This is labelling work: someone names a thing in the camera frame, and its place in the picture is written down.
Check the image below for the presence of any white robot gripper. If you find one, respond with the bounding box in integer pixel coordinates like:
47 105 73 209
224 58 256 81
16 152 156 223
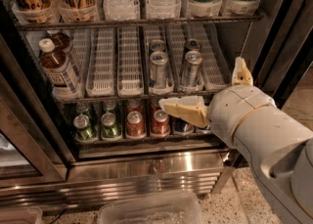
158 57 275 148

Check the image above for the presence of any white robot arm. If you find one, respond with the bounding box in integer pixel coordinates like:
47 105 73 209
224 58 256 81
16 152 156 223
159 57 313 224

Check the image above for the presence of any front silver slim can right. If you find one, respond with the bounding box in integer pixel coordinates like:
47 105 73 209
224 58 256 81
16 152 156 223
180 51 202 87

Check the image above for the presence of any front blue can right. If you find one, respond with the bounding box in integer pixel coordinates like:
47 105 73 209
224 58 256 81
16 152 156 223
196 126 211 134

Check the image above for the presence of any blue can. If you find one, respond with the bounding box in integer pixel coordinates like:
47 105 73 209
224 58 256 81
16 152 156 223
196 126 211 134
173 118 194 135

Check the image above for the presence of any front blue can left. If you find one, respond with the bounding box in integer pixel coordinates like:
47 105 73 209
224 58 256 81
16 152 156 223
173 118 194 135

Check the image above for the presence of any front silver slim can left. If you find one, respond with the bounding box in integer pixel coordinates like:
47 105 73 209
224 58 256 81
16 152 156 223
150 51 168 89

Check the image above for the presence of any rear red can right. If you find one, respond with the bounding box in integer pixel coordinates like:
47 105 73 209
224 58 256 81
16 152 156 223
151 99 160 112

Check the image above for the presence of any red can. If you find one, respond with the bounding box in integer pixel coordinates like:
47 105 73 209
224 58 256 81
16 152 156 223
126 99 144 112
151 99 160 112
152 110 170 135
126 111 145 137

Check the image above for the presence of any front red can right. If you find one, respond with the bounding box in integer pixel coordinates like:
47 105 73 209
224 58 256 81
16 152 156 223
152 110 170 135

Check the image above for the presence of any rear silver slim can left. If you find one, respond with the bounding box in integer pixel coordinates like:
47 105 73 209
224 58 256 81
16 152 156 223
149 39 165 54

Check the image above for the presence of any rear red can left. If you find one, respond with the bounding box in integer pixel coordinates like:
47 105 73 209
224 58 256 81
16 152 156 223
126 99 144 112

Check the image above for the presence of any front red can left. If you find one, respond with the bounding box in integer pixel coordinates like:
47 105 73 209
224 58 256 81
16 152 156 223
126 111 145 137

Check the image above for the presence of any rear green can right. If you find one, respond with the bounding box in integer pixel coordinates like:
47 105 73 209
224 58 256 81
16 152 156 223
102 100 117 114

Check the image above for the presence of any front green can right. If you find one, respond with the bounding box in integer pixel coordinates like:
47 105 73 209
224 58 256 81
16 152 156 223
101 112 120 139

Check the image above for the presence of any rear green can left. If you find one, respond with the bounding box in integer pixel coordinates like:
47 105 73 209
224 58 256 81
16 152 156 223
75 102 97 124

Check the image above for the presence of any stainless steel fridge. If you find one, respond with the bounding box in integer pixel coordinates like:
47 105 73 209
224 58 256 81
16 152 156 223
0 0 312 209

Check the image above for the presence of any front green can left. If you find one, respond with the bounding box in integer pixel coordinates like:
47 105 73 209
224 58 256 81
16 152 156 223
73 114 97 142

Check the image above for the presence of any empty white tray right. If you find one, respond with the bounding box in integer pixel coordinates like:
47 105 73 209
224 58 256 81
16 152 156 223
192 22 231 92

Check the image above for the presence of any empty white tray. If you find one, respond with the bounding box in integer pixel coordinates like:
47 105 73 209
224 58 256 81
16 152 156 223
117 27 144 97
86 28 115 97
192 22 231 92

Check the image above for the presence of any empty white tray middle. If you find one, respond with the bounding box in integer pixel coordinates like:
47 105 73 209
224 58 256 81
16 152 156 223
117 27 144 97

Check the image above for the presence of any empty white tray left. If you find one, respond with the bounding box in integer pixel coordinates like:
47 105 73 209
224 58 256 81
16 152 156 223
86 28 115 97

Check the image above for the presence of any clear plastic bin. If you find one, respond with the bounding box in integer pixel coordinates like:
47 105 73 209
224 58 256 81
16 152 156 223
97 191 204 224

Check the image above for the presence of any brown tea bottle white cap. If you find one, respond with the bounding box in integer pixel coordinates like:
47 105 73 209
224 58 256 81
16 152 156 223
39 38 80 99

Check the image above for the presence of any rear brown tea bottle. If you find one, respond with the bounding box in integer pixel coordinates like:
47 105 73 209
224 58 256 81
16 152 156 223
47 30 81 73

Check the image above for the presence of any clear bin corner left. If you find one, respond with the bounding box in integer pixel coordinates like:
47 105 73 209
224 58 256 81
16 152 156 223
0 207 44 224

